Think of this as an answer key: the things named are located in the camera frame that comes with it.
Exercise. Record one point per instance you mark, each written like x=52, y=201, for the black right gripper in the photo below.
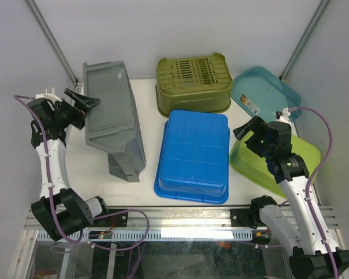
x=251, y=125

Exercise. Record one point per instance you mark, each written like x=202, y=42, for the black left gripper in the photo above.
x=83, y=103

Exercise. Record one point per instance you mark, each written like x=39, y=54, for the grey plastic storage bin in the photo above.
x=113, y=125

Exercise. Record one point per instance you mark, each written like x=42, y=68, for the lime green plastic tub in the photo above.
x=253, y=167

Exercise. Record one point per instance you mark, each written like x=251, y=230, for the olive green slotted basket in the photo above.
x=201, y=84

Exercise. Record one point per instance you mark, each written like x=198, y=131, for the blue plastic tub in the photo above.
x=194, y=158

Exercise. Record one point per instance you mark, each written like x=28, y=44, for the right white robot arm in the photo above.
x=312, y=251

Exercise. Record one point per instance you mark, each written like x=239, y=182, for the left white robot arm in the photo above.
x=60, y=210

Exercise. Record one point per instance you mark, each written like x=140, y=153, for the teal translucent plastic tray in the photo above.
x=260, y=93

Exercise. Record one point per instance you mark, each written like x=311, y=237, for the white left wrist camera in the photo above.
x=49, y=94

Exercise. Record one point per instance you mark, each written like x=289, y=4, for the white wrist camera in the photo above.
x=49, y=94
x=283, y=114

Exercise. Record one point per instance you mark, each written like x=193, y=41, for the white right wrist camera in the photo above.
x=283, y=114

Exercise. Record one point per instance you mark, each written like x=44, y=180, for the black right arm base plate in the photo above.
x=246, y=217

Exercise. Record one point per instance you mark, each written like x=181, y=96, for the aluminium mounting rail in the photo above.
x=179, y=216

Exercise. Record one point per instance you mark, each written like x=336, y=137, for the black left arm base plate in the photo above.
x=111, y=217

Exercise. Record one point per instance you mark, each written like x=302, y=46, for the white slotted cable duct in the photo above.
x=166, y=234

